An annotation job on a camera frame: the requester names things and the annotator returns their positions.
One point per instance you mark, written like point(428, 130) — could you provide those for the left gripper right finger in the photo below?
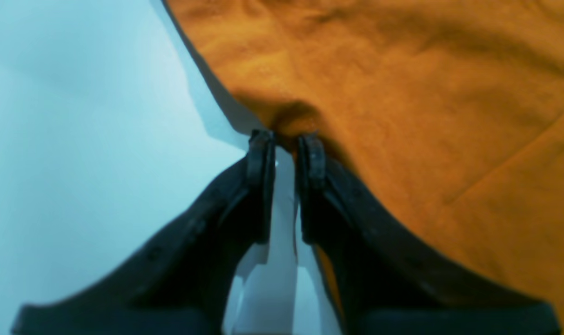
point(389, 281)

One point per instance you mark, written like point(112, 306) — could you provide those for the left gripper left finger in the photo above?
point(177, 282)

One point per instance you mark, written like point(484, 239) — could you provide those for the orange t-shirt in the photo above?
point(451, 111)

